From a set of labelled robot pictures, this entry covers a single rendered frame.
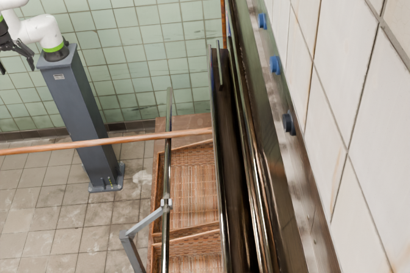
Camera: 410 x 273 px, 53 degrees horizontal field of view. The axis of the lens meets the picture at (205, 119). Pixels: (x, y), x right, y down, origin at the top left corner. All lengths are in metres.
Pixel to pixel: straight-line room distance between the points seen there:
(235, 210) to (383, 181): 1.05
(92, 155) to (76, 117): 0.37
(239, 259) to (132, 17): 2.09
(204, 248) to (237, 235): 0.85
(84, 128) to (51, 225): 0.82
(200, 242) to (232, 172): 0.72
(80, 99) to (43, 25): 0.52
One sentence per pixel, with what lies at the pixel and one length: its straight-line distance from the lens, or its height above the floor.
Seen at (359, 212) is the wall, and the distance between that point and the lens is 0.44.
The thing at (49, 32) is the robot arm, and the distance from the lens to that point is 2.47.
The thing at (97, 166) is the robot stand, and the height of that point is 0.26.
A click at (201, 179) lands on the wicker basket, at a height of 0.59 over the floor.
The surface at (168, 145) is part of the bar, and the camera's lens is 1.91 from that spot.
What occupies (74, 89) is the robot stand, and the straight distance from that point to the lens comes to 2.65.
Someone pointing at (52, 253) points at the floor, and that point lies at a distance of 3.18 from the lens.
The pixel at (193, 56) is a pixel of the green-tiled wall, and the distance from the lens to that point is 3.17.
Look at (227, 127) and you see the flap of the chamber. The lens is 1.62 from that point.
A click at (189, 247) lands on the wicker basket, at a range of 2.16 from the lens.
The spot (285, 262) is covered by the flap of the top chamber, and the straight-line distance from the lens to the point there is 0.92.
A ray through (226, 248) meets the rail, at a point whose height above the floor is 1.44.
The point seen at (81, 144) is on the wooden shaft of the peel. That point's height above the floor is 1.20.
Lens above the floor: 2.58
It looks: 45 degrees down
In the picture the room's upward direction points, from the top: 7 degrees counter-clockwise
